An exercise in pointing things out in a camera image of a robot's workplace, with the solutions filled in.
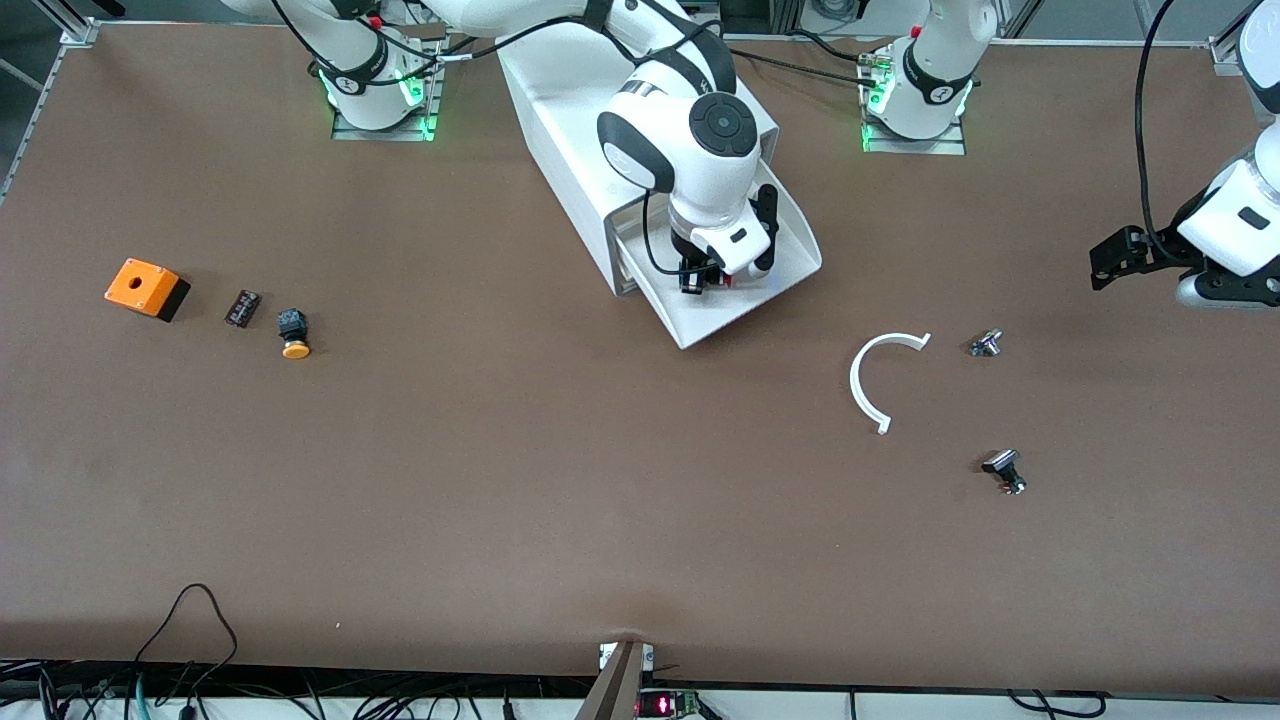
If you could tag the small black contact block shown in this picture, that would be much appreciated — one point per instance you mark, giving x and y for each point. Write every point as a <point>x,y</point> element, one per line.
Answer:
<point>243,308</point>

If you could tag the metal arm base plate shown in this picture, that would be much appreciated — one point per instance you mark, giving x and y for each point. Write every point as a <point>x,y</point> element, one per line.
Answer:
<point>950,147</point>
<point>345,133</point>

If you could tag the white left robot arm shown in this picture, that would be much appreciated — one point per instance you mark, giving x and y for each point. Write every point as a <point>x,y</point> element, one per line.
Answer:
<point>1235,220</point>

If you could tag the small silver connector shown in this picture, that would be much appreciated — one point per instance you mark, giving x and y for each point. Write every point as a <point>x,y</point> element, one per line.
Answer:
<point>986,344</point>

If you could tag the black headed metal switch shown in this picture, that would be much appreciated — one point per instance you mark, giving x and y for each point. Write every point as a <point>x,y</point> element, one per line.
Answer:
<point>1000,462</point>

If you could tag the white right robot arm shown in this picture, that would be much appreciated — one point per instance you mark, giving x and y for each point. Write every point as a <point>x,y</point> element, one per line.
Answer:
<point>710,170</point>

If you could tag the orange box with hole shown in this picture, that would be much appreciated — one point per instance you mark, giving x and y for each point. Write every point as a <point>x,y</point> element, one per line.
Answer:
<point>140,283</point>

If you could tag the large white cabinet drawer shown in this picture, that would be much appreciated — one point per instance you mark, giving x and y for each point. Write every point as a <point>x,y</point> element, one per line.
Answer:
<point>740,310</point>

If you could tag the white clamp bracket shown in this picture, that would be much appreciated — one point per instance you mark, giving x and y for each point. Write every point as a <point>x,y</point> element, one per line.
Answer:
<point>605,655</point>

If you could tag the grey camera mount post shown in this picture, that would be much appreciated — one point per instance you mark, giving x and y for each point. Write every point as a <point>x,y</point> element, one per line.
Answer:
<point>615,690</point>

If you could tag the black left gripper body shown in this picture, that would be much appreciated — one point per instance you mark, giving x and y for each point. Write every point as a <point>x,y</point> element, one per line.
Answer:
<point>1166,247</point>

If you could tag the yellow push button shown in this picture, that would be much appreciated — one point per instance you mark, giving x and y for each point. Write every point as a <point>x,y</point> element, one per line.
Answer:
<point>295,349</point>

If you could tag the red push button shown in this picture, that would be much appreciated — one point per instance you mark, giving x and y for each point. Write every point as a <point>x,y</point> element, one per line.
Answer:
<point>727,281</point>

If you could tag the circuit board with red display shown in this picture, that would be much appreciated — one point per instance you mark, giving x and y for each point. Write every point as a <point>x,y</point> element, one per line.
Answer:
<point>665,705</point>

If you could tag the white curved plastic arc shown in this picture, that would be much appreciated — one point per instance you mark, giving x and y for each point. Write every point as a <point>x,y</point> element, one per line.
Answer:
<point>853,385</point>

